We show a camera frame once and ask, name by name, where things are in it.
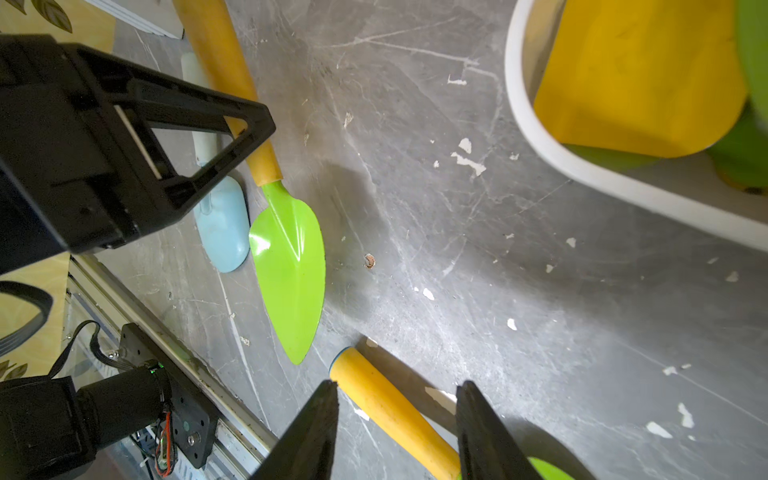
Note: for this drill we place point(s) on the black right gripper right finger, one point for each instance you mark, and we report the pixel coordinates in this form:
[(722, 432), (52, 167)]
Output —
[(486, 448)]

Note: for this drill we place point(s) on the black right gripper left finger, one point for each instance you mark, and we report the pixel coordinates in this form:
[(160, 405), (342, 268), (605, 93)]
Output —
[(306, 450)]

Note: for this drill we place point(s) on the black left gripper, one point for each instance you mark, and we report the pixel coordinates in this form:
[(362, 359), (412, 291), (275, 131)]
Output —
[(97, 151)]

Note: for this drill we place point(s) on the light blue shovel pale handle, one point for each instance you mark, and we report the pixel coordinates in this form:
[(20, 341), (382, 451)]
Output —
[(221, 216)]

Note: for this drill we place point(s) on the light green trowel wooden handle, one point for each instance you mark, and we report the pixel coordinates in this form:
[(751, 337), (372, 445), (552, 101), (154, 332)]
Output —
[(613, 160)]

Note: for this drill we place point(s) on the green leaf shovel yellow handle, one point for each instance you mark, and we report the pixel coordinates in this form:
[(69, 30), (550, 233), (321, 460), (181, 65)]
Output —
[(740, 157)]

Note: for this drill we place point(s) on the yellow scoop with yellow handle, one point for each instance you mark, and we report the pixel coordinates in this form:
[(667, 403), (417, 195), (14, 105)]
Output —
[(657, 78)]

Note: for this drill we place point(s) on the white plastic storage box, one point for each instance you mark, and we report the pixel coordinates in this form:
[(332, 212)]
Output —
[(686, 189)]

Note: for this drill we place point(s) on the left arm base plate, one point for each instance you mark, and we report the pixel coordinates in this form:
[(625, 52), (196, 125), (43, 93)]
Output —
[(193, 415)]

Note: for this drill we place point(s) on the left circuit board with wires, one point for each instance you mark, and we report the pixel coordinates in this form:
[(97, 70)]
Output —
[(156, 446)]

